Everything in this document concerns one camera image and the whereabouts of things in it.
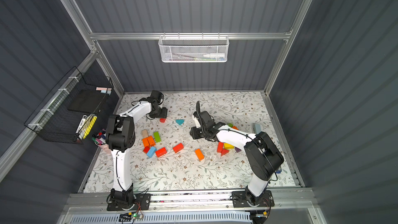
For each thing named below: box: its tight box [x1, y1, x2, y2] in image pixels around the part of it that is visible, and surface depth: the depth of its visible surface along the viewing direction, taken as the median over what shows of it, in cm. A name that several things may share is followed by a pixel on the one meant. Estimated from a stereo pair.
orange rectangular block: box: [194, 148, 205, 161], surface depth 91 cm
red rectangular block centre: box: [172, 142, 184, 154], surface depth 92 cm
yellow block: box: [223, 142, 235, 150], surface depth 93 cm
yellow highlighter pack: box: [78, 114, 98, 140], surface depth 71 cm
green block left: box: [153, 131, 162, 143], surface depth 99 cm
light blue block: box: [146, 146, 158, 159], surface depth 90 cm
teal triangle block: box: [175, 119, 186, 126], surface depth 107 cm
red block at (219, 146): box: [216, 141, 224, 153], surface depth 93 cm
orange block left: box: [141, 135, 156, 147], surface depth 93 cm
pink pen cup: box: [91, 128, 112, 153], surface depth 84 cm
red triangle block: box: [220, 148, 230, 157], surface depth 91 cm
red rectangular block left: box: [155, 147, 168, 158], surface depth 91 cm
